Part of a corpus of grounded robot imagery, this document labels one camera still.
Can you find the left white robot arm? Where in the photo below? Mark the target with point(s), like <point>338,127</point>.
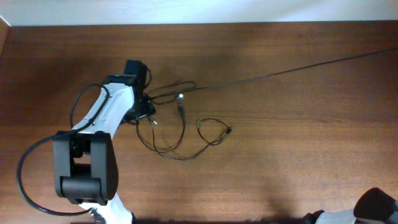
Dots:
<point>85,167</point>

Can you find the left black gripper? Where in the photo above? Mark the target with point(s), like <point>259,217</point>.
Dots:
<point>147,109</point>

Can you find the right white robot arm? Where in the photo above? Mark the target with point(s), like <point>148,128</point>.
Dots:
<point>373,207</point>

